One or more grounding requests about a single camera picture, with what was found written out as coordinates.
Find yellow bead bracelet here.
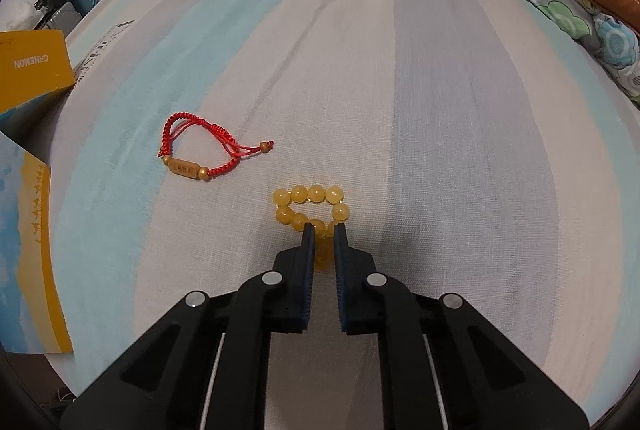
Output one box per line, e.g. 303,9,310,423
271,184,352,272

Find striped bed sheet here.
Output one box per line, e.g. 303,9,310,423
0,0,640,430

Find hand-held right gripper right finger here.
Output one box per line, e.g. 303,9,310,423
333,223,592,430

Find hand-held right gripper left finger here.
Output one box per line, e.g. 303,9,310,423
60,223,318,430

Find grey hard case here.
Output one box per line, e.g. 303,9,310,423
32,3,84,32

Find floral pillow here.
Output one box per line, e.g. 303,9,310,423
492,0,640,112

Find red cord bracelet gold bar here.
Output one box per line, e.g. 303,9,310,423
160,112,275,184

